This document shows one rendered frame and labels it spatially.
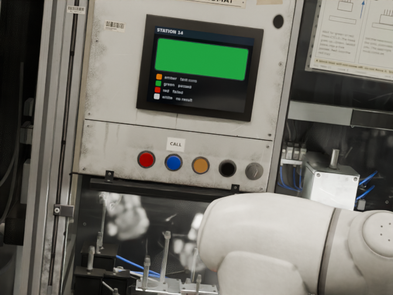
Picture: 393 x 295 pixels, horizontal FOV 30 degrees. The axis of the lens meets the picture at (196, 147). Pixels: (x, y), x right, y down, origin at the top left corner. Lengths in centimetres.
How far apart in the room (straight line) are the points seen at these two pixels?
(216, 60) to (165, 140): 21
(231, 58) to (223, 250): 59
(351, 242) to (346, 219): 5
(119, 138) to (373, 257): 75
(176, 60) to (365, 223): 67
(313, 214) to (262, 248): 9
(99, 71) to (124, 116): 11
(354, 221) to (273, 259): 12
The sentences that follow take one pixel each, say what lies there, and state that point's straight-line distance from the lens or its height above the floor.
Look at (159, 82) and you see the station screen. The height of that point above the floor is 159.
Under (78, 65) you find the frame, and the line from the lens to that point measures 159.
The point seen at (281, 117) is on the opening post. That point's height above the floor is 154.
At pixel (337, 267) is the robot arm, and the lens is 104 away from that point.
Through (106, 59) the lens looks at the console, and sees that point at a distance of 158.
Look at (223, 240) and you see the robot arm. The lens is 107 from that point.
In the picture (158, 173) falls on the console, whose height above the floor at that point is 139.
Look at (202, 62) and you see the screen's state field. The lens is 156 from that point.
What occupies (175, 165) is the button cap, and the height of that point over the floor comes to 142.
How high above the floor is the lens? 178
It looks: 12 degrees down
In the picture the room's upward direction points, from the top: 8 degrees clockwise
